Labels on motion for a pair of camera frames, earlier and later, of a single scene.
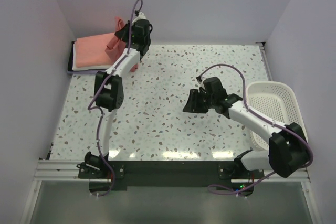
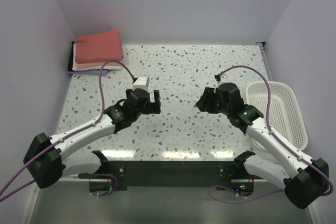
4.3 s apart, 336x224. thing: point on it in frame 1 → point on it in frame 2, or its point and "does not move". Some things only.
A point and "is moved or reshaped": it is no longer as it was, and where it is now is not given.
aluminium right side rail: x=265 y=62 does not move
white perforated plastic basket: x=278 y=101 does not move
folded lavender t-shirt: x=83 y=72 does not move
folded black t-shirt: x=71 y=58 does not move
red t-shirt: x=115 y=46 is moved or reshaped
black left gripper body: x=125 y=36 → x=150 y=107
